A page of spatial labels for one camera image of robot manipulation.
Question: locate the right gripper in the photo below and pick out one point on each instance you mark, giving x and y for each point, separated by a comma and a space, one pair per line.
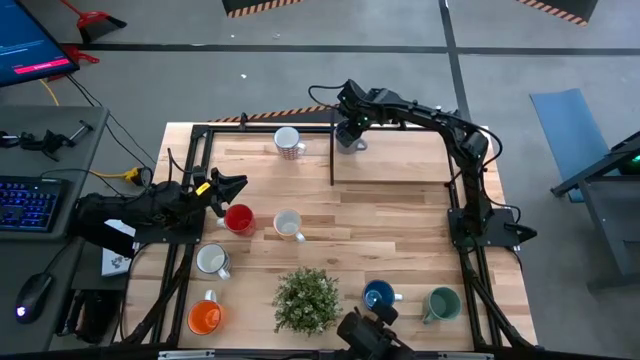
362, 116

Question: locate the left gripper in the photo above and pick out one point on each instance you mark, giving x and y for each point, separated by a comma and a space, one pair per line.
210, 197

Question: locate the grey mug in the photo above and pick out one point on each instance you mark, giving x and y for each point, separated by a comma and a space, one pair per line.
361, 146

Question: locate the red white patterned mug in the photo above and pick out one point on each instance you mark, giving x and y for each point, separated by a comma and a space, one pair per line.
287, 140

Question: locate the yellow dotted mug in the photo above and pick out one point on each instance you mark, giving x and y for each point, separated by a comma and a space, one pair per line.
287, 222

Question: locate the blue white patterned mug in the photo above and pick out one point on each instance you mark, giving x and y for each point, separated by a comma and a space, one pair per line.
211, 259

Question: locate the orange mug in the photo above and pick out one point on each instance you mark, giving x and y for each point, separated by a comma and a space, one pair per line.
204, 317

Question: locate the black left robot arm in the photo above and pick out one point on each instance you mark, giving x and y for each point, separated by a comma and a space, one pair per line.
150, 205

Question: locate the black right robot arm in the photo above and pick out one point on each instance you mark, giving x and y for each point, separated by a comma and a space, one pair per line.
470, 150

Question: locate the wooden shelf board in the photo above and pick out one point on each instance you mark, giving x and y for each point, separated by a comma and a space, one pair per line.
400, 160

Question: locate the hazard stripe strip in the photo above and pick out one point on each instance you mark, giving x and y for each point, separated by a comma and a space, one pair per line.
280, 114

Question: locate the yellow power plug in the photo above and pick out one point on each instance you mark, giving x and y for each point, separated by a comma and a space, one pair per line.
132, 175

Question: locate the white printed box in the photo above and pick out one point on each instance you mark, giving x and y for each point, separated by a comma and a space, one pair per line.
117, 260

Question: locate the black white striped cup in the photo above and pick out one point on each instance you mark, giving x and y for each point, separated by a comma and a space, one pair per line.
307, 300

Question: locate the black block hazard stripe edge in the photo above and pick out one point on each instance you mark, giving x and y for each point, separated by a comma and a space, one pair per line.
250, 4
570, 7

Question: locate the black clamp tool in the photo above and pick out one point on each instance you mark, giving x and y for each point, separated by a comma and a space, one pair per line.
47, 142

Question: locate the green mug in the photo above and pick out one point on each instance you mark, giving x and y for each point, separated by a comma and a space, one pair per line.
442, 304

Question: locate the grey side desk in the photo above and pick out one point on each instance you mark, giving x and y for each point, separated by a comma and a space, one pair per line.
45, 250

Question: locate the black power connector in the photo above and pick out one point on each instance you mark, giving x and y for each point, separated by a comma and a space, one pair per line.
525, 233

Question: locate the red plastic tool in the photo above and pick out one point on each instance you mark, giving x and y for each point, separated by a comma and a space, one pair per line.
77, 52

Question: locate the backlit keyboard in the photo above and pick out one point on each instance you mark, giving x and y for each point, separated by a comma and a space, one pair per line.
27, 205

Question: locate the red dustpan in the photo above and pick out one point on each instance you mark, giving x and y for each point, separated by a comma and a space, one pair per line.
95, 20

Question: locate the blue floor mat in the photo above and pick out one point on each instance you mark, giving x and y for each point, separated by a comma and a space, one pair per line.
570, 140

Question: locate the black computer mouse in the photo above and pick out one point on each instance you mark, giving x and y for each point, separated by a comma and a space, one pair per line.
32, 297

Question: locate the computer monitor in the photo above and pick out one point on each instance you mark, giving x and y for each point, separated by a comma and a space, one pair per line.
30, 45

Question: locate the dark grey metal cart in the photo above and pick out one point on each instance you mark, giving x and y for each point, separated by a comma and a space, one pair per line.
610, 215

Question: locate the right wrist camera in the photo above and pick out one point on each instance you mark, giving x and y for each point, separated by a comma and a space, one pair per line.
352, 92

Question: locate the black metal table frame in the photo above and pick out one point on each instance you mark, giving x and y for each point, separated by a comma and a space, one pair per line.
240, 130

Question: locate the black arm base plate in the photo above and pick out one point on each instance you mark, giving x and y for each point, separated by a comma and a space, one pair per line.
500, 232
170, 235

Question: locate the silver metal bracket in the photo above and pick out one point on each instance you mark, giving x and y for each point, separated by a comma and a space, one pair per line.
465, 356
185, 355

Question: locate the black table-level camera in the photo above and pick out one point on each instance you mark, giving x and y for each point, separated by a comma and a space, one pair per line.
365, 335

